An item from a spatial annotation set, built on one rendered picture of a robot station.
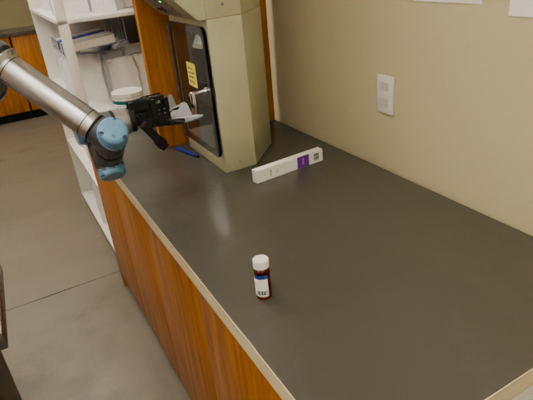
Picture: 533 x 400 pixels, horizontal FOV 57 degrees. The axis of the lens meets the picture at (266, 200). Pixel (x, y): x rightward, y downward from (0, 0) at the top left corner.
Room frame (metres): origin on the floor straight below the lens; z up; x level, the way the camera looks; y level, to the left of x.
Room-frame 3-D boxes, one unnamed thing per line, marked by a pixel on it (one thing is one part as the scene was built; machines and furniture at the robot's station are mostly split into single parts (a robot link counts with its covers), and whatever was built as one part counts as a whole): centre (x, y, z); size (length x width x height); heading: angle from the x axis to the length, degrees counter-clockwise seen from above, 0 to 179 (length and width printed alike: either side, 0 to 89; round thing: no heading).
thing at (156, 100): (1.43, 0.32, 1.17); 0.12 x 0.08 x 0.09; 117
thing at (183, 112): (1.42, 0.21, 1.17); 0.09 x 0.03 x 0.06; 81
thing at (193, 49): (1.61, 0.20, 1.19); 0.30 x 0.01 x 0.40; 27
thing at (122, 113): (1.39, 0.39, 1.17); 0.08 x 0.05 x 0.08; 27
